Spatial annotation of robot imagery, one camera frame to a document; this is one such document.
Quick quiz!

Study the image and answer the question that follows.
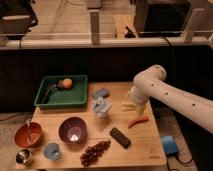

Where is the blue sponge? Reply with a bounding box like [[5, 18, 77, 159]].
[[92, 88, 109, 98]]

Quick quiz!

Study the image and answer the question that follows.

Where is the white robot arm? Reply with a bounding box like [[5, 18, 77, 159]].
[[128, 65, 213, 134]]

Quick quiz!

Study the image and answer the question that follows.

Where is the light blue cup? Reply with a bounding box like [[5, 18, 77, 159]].
[[43, 143, 61, 160]]

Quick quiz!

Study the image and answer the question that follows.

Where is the metal cup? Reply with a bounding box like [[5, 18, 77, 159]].
[[16, 149, 32, 165]]

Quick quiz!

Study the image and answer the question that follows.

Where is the pale green bean pod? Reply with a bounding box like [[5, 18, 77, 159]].
[[121, 102, 136, 111]]

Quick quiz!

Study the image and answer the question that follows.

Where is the black remote control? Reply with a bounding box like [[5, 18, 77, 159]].
[[110, 128, 131, 149]]

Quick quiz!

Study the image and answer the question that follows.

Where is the crumpled white blue packet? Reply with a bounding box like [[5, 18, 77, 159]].
[[92, 97, 112, 118]]

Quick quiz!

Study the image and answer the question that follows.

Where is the blue box on floor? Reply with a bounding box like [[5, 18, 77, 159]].
[[161, 135, 179, 155]]

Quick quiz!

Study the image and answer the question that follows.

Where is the green plastic tray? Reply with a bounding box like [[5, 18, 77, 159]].
[[34, 75, 88, 110]]

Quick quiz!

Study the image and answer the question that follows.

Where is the purple bowl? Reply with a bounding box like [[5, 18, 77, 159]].
[[58, 117, 87, 144]]

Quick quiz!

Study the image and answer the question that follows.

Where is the bunch of dark grapes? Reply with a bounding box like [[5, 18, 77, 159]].
[[80, 140, 111, 167]]

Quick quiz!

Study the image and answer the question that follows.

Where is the orange fruit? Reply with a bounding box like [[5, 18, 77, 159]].
[[62, 78, 73, 89]]

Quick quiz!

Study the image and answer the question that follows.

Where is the metal spoon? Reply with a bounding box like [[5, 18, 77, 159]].
[[26, 120, 32, 144]]

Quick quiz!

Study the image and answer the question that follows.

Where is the orange bowl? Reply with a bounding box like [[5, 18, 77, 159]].
[[14, 122, 42, 148]]

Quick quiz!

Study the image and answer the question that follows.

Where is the black handled brush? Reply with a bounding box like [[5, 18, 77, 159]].
[[41, 80, 64, 104]]

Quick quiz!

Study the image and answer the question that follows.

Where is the grey metal post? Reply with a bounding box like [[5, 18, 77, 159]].
[[90, 9, 100, 45]]

